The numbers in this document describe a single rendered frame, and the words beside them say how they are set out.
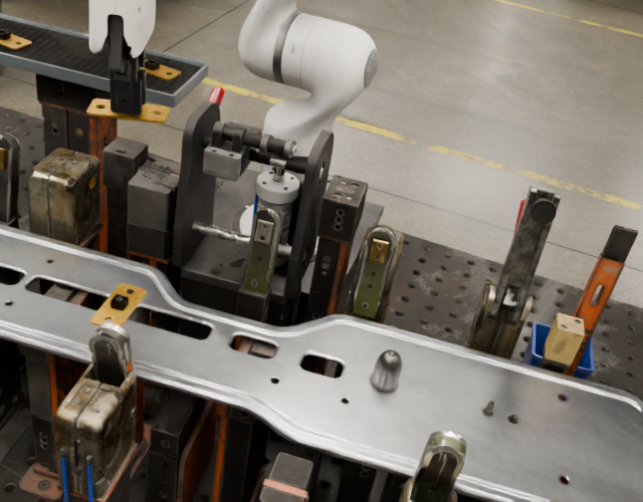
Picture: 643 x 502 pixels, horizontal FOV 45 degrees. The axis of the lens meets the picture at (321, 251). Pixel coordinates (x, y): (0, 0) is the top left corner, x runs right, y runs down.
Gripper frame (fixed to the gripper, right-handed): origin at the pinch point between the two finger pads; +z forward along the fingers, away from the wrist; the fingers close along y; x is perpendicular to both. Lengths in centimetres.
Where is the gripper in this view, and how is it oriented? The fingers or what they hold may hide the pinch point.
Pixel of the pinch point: (128, 90)
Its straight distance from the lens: 86.1
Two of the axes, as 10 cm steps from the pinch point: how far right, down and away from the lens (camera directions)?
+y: 0.0, 5.7, -8.2
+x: 9.9, 1.0, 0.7
